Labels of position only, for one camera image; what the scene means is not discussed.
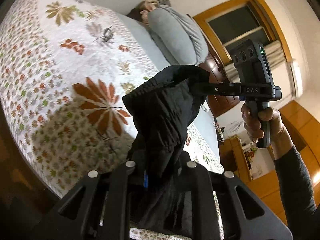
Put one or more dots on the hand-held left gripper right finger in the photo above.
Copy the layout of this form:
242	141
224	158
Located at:
202	200

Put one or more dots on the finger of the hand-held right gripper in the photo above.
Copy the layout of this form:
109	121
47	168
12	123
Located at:
220	89

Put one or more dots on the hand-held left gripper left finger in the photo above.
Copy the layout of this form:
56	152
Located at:
146	181

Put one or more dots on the black pants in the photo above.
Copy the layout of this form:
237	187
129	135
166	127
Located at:
162	110

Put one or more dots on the person's right forearm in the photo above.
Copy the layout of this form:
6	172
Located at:
297	185

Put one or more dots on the person's right hand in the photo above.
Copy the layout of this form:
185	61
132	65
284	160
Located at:
273	127

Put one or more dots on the dark wooden headboard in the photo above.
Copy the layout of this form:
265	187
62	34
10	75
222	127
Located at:
222	105

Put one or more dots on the beige curtain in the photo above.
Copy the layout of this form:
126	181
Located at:
277	52

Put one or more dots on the wooden framed window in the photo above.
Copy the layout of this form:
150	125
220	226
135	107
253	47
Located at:
232	22

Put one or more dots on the wooden desk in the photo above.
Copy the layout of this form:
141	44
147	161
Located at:
237	155

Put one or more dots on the grey pillows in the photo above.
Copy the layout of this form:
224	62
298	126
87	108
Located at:
175	35

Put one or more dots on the light blue bed sheet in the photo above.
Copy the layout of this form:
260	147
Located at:
140	37

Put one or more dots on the black eyeglasses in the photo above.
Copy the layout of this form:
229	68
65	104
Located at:
104	33

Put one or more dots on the floral patterned quilt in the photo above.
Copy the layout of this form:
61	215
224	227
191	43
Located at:
50	80

